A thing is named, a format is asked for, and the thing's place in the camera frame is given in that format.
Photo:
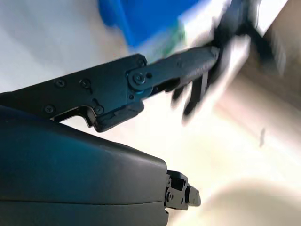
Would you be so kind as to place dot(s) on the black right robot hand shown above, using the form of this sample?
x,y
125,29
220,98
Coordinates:
x,y
70,164

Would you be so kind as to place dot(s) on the white green carton box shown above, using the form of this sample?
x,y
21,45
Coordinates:
x,y
200,30

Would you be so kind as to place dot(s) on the blue plastic tray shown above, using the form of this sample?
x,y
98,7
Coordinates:
x,y
145,21

